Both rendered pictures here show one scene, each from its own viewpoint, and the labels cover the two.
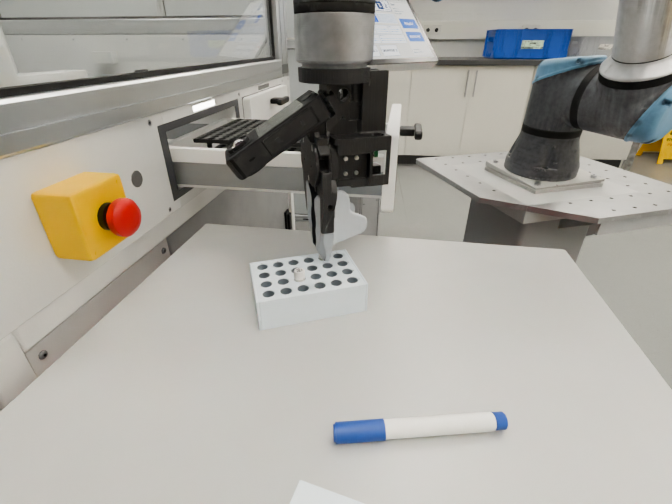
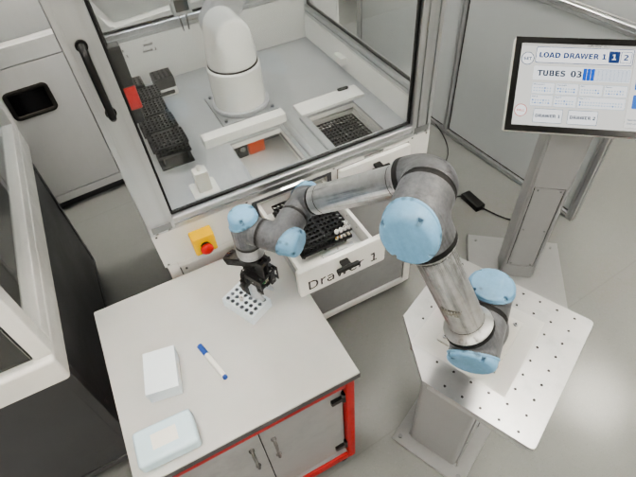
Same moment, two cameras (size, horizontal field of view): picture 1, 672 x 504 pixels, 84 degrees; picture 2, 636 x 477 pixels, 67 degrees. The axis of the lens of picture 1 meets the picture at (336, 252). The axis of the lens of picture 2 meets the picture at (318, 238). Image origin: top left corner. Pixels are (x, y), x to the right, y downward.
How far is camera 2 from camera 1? 125 cm
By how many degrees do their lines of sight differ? 47
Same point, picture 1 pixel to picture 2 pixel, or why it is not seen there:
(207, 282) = (236, 273)
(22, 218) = (185, 238)
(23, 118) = (189, 216)
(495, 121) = not seen: outside the picture
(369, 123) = (258, 274)
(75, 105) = (208, 208)
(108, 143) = (221, 214)
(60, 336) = (193, 264)
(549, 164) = not seen: hidden behind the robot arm
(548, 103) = not seen: hidden behind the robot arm
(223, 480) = (178, 334)
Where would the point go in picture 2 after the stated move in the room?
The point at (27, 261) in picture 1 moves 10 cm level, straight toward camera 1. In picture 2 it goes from (184, 248) to (172, 273)
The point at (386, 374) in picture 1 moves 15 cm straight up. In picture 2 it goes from (228, 345) to (217, 317)
